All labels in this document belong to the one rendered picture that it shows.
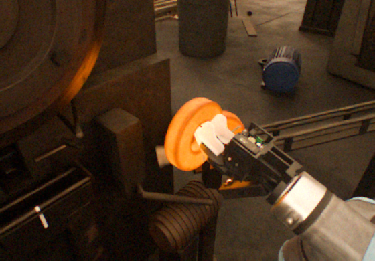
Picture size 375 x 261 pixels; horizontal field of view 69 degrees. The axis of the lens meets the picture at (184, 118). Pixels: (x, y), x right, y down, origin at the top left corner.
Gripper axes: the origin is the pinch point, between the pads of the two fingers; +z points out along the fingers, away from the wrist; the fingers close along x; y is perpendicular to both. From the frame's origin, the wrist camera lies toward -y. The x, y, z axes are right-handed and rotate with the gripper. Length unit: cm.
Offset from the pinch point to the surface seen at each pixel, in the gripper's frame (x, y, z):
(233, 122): -17.5, -8.6, -0.8
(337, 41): -248, -55, 19
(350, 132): -48, -10, -25
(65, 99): 17.6, 2.5, 18.2
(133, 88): -4.7, -9.2, 24.8
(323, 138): -40.9, -12.6, -20.7
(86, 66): 12.3, 7.1, 19.5
